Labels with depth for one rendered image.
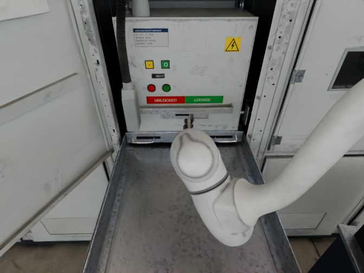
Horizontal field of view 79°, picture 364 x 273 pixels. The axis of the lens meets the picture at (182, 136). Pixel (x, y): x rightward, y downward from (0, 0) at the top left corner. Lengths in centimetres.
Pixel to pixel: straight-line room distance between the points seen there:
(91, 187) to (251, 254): 85
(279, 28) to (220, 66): 22
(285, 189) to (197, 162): 17
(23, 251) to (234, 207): 170
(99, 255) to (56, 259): 109
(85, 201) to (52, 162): 54
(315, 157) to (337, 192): 112
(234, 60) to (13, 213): 91
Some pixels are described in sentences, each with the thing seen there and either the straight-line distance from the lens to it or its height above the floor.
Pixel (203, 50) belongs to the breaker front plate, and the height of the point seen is 129.
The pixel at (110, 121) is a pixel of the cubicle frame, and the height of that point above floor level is 101.
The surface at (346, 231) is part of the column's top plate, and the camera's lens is 109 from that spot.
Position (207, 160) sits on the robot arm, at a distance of 43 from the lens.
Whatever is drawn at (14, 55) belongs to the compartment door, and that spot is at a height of 134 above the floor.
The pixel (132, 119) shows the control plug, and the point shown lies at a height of 106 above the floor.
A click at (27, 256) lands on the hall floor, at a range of 197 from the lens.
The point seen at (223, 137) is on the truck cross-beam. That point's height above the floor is 89.
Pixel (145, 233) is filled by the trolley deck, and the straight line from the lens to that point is 79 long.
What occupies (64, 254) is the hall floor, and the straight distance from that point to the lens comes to 186.
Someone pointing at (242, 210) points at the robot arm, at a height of 114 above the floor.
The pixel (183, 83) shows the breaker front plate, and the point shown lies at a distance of 91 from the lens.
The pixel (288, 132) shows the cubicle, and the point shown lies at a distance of 108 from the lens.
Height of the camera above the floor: 153
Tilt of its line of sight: 38 degrees down
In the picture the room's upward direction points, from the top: straight up
